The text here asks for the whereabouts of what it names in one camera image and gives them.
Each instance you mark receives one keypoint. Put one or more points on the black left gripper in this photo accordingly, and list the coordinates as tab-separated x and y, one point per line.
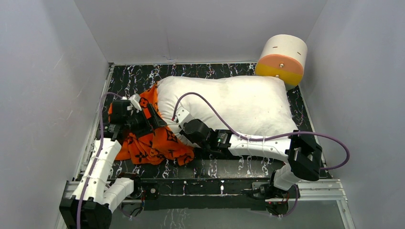
147	119

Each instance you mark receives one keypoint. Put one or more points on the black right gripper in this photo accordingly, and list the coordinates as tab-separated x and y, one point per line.
182	126

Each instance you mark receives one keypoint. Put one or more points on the orange patterned plush pillowcase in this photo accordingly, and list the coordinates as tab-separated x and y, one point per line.
154	148

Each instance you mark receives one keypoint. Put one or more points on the white pillow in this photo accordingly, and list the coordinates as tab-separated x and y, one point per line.
253	105

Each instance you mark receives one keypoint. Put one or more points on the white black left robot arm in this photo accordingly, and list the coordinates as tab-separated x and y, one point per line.
95	198

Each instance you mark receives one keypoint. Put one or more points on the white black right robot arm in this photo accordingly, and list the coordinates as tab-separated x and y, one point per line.
300	154

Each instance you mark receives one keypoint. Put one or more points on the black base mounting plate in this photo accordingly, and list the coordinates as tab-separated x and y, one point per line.
210	193

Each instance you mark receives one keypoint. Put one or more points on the white cylinder with coloured lid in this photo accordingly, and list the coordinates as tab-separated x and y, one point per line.
283	57

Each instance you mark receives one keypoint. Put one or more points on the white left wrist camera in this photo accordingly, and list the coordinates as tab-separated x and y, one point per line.
134	103

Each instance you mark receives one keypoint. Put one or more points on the aluminium front rail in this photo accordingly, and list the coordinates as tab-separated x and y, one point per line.
324	189

